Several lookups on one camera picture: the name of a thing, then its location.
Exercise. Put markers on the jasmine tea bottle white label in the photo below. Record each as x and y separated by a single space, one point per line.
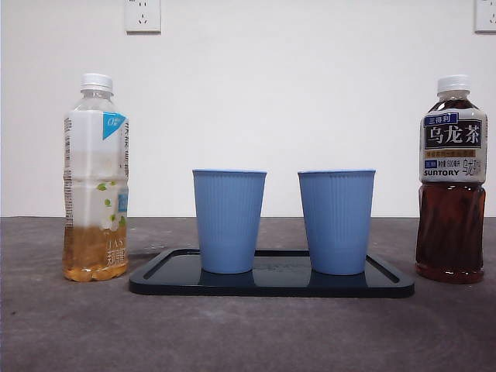
91 162

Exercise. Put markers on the dark oolong tea bottle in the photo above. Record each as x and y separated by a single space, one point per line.
449 232

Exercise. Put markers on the blue ribbed plastic cup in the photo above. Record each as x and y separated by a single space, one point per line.
228 221
336 221

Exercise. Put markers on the dark blue flat tray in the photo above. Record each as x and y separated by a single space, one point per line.
271 284

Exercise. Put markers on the white wall socket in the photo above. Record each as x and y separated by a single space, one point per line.
142 15
486 15

